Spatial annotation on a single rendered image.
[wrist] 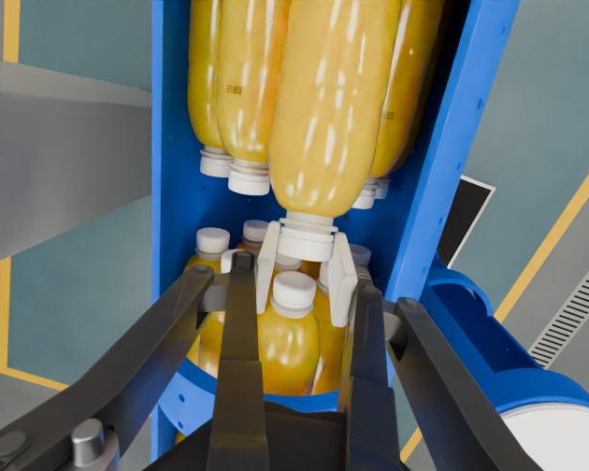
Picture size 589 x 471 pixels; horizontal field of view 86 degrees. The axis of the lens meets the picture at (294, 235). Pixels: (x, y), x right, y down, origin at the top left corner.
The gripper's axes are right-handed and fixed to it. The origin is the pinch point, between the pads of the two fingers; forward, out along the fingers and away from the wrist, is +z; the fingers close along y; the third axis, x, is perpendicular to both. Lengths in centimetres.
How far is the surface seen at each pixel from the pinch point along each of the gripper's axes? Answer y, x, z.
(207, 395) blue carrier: -5.6, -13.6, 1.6
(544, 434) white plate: 44, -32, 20
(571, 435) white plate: 48, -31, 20
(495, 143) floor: 77, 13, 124
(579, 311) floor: 147, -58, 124
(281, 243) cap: -1.6, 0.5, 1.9
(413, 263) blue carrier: 8.3, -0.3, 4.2
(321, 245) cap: 0.9, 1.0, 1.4
